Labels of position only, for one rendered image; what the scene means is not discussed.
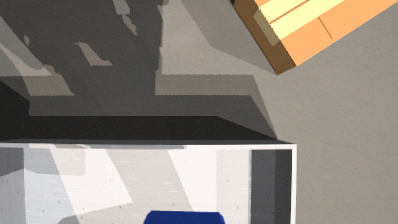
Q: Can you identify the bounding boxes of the blue block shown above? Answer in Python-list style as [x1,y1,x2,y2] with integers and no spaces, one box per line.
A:
[143,210,225,224]

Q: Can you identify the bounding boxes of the brown cardboard box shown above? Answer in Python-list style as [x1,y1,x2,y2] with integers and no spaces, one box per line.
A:
[233,0,398,75]

